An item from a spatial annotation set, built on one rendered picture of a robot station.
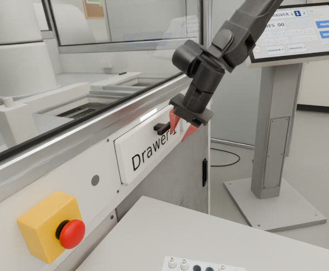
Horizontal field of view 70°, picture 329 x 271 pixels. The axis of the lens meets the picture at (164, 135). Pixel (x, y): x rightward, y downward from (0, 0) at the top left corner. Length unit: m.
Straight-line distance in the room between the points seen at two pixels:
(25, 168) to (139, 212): 0.28
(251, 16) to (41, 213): 0.50
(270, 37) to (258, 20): 0.79
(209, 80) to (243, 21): 0.13
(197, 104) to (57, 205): 0.34
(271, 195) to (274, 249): 1.30
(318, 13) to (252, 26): 1.04
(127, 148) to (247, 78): 1.83
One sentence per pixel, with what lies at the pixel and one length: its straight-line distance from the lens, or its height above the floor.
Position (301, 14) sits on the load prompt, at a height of 1.15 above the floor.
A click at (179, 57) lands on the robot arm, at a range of 0.56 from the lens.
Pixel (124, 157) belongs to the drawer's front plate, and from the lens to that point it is 0.51.
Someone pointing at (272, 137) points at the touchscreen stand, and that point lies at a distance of 1.54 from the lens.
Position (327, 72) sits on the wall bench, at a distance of 3.49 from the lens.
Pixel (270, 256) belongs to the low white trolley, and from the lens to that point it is 0.49.
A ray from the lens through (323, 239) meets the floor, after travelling 1.68.
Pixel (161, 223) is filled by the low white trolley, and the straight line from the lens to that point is 0.53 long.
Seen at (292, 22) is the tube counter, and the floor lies 1.11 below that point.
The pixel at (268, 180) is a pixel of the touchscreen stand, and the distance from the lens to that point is 1.70.
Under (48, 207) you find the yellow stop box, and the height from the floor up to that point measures 0.91.
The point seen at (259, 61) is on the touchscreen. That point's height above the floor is 0.96.
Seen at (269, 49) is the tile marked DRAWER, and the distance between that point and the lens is 1.28.
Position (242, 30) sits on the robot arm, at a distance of 0.52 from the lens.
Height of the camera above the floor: 1.13
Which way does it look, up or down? 24 degrees down
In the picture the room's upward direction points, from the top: 5 degrees counter-clockwise
